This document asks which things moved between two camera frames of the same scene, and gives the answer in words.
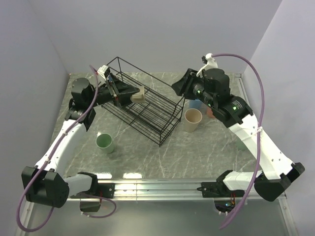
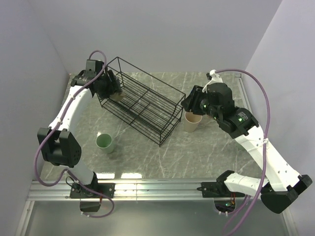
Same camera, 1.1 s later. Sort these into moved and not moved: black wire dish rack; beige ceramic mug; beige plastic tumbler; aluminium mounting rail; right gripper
Moved: right gripper; beige ceramic mug
Not moved: aluminium mounting rail; beige plastic tumbler; black wire dish rack
